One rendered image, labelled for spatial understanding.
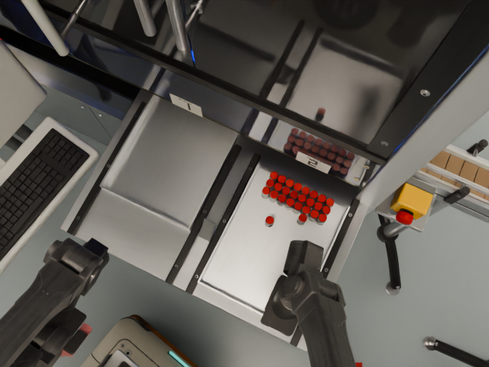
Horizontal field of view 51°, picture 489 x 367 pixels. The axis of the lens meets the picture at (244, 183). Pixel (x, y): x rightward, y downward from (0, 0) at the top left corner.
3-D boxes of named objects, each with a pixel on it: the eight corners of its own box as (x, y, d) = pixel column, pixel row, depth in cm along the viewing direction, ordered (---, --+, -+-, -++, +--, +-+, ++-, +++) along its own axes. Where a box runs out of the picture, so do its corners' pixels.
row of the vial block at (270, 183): (267, 181, 134) (268, 177, 130) (329, 211, 132) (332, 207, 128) (263, 188, 134) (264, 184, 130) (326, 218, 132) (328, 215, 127)
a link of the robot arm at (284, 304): (276, 304, 87) (308, 314, 87) (285, 266, 90) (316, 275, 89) (271, 311, 93) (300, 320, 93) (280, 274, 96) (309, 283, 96)
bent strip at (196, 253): (206, 222, 132) (204, 218, 126) (216, 227, 132) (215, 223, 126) (180, 271, 129) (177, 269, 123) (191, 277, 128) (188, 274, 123)
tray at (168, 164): (164, 82, 142) (161, 76, 139) (247, 120, 139) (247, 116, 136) (102, 188, 134) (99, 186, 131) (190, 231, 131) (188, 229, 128)
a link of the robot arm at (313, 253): (295, 293, 81) (338, 311, 83) (311, 227, 85) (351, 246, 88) (260, 298, 91) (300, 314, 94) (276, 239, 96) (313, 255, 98)
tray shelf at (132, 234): (149, 79, 144) (148, 76, 143) (378, 182, 137) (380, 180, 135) (61, 229, 133) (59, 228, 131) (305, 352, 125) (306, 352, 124)
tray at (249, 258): (257, 167, 136) (258, 163, 132) (347, 210, 133) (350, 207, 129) (198, 282, 128) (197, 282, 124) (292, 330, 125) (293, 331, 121)
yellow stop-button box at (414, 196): (399, 183, 126) (408, 175, 119) (426, 195, 126) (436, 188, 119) (388, 210, 125) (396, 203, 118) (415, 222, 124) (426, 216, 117)
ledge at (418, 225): (394, 166, 138) (395, 164, 136) (439, 186, 136) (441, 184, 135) (374, 212, 135) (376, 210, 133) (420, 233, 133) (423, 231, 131)
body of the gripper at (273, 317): (309, 290, 102) (317, 282, 95) (289, 338, 98) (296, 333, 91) (279, 275, 102) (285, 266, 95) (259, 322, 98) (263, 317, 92)
